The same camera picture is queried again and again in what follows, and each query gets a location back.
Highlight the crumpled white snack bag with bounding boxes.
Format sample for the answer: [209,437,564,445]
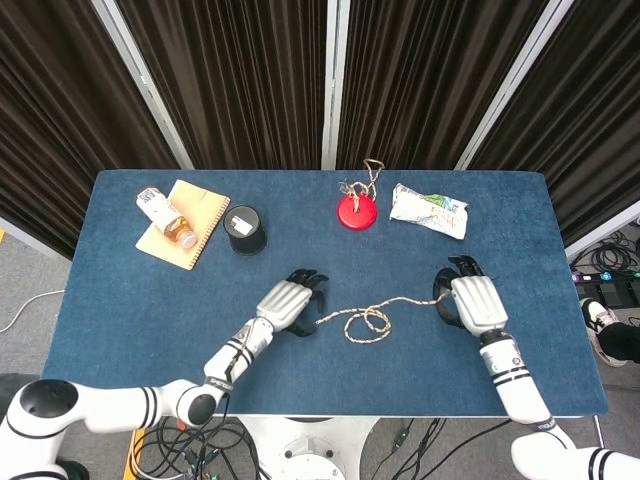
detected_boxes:
[388,182,470,241]

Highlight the white partition post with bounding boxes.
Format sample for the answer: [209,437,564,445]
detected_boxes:
[92,0,195,170]
[453,0,576,171]
[321,0,351,171]

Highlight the white partition base rail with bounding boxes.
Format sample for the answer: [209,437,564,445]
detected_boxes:
[0,215,71,261]
[564,199,640,261]

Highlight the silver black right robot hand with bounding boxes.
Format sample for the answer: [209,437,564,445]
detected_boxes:
[432,254,510,339]

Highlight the black cable with plug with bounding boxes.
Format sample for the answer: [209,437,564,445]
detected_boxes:
[384,418,446,480]

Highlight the white black sneaker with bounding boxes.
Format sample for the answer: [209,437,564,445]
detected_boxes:
[579,298,627,369]

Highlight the black power strip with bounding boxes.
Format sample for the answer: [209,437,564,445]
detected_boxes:
[572,269,640,297]

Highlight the red round disc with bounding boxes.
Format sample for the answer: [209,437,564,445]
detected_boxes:
[336,193,380,231]

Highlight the plastic bottle of amber drink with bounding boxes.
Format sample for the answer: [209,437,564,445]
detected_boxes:
[133,187,199,249]

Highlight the thin knotted twine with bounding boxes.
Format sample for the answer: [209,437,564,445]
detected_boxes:
[338,158,385,214]

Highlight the black cable bundle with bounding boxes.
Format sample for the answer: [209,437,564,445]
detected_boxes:
[129,417,264,480]

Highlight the dark brown curtain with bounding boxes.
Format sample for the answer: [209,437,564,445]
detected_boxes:
[335,0,551,171]
[469,0,640,246]
[114,0,331,171]
[0,0,181,261]

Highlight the beige braided rope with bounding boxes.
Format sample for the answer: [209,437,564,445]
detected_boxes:
[314,295,451,345]

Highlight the black trouser leg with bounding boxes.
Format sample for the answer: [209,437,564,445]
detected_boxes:
[597,322,640,365]

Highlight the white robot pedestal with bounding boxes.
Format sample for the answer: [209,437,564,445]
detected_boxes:
[234,416,384,480]

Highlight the yellow spiral notebook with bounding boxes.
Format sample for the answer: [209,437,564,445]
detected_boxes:
[135,179,231,272]

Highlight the white floor cable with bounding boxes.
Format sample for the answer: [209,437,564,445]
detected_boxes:
[0,288,66,334]

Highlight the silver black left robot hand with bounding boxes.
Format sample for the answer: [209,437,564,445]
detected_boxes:
[255,268,331,337]

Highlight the black mesh pen holder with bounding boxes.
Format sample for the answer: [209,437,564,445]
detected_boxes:
[222,204,268,258]

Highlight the blue table cloth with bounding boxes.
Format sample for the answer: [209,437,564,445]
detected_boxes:
[40,168,610,419]

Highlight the coiled black floor cables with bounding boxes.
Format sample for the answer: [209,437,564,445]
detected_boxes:
[569,228,640,281]

